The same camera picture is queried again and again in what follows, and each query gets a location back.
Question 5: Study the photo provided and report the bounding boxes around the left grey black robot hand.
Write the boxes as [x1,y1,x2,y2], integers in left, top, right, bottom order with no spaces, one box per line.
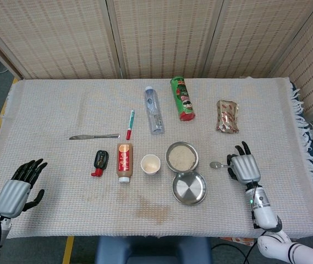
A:
[0,158,48,219]

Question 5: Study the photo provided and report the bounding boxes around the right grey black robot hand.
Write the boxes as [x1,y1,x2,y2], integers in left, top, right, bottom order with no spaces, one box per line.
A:
[227,141,262,185]

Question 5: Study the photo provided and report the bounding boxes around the small metal spoon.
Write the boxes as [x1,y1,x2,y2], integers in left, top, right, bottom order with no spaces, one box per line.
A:
[209,161,234,169]

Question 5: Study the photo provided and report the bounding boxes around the blue robot base seat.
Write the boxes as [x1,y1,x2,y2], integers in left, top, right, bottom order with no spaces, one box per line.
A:
[95,235,212,264]

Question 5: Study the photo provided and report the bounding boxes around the empty steel plate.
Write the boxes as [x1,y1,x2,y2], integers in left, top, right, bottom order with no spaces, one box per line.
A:
[172,170,208,206]

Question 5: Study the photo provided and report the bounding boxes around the steel bowl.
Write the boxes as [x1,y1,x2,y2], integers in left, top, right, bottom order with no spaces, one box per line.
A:
[164,141,200,174]

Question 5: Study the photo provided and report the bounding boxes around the white paper cup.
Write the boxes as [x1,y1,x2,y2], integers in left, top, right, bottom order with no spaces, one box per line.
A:
[140,154,161,176]

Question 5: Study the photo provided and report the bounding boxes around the gold snack packet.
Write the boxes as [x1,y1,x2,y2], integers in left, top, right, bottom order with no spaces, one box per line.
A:
[215,100,240,135]

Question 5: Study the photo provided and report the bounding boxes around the orange printed packet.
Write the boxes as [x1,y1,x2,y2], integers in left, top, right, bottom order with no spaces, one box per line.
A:
[218,236,256,247]

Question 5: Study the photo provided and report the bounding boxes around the green chips can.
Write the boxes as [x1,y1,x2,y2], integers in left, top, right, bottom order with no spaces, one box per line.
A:
[170,76,195,122]

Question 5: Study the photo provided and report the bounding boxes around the black red small gadget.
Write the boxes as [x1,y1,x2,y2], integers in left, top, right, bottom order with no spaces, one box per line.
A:
[91,150,109,177]

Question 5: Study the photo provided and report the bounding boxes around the metal table knife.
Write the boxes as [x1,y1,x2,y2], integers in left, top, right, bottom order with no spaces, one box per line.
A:
[68,133,122,141]

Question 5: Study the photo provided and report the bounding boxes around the white woven tablecloth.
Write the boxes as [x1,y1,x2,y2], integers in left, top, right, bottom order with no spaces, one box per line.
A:
[0,76,313,239]

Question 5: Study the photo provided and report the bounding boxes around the clear plastic water bottle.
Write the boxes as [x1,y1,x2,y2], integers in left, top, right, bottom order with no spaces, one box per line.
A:
[144,86,165,135]

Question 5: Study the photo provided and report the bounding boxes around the brown sauce bottle white cap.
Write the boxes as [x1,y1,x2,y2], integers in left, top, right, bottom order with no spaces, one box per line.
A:
[116,142,134,184]

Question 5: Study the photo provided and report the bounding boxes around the red green white marker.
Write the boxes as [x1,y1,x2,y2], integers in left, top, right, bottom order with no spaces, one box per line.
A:
[125,109,136,141]

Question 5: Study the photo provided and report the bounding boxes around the woven bamboo folding screen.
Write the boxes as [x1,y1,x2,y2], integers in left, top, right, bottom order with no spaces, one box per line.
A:
[0,0,313,122]

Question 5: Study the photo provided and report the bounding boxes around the black floor cable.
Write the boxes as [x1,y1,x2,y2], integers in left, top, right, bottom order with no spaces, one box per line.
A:
[211,232,267,264]

